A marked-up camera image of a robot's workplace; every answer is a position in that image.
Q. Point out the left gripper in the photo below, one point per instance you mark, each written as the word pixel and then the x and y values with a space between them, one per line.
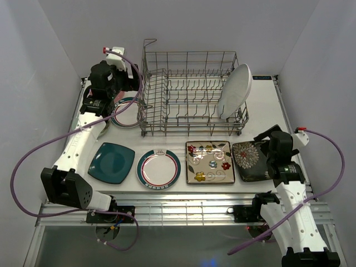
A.
pixel 131 84

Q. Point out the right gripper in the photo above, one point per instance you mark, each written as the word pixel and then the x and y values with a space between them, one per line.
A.
pixel 266 133

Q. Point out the white oval plate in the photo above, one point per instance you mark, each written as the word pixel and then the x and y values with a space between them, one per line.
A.
pixel 235 91

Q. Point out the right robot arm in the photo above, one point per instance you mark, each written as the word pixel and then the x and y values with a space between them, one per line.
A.
pixel 288 213

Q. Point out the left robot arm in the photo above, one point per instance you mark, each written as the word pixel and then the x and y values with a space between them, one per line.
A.
pixel 64 182

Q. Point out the pink dotted plate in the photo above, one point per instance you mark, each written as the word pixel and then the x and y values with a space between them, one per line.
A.
pixel 119 96

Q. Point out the black floral square plate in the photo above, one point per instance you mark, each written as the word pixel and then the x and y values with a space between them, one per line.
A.
pixel 250 161

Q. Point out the striped rim plate rear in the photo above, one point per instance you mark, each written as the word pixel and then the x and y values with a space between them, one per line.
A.
pixel 128 118

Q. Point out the striped rim plate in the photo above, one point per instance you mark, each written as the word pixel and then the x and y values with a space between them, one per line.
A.
pixel 158 169
pixel 128 118

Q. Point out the right corner logo sticker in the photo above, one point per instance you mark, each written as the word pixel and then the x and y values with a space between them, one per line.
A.
pixel 262 78

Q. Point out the beige floral square plate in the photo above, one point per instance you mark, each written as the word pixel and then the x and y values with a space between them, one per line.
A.
pixel 209 163

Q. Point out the teal square plate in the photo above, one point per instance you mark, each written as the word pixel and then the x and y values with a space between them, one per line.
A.
pixel 111 163

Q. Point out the striped rim plate front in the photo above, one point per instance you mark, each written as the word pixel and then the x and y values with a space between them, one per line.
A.
pixel 158 169

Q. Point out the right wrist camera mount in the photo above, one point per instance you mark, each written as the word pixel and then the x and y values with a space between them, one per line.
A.
pixel 300 138

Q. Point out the grey wire dish rack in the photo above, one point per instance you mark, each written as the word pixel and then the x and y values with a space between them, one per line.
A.
pixel 181 92

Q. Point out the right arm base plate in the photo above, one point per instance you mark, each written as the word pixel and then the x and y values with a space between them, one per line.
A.
pixel 244 213

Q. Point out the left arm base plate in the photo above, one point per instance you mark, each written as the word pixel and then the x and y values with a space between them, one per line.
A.
pixel 99 218

